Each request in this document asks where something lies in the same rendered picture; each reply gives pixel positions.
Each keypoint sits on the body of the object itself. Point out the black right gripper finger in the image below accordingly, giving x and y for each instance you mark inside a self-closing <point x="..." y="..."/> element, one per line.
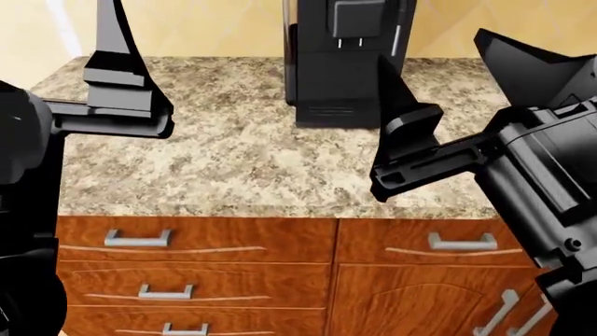
<point x="401" y="122"/>
<point x="527" y="73"/>

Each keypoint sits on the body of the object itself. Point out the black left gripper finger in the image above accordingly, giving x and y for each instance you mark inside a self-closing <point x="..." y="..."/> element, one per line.
<point x="116" y="70"/>

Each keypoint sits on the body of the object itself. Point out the short wooden drawer front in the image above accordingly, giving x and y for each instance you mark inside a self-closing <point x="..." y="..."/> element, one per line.
<point x="373" y="238"/>

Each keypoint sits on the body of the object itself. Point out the wooden cabinet door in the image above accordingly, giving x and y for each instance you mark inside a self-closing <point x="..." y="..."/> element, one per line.
<point x="401" y="304"/>
<point x="536" y="297"/>

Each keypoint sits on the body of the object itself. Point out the wide wooden drawer front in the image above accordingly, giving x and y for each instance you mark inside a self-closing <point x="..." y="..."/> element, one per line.
<point x="233" y="234"/>
<point x="116" y="320"/>
<point x="261" y="280"/>

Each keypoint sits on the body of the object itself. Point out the black coffee machine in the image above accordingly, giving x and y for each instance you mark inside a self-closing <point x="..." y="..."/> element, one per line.
<point x="336" y="77"/>

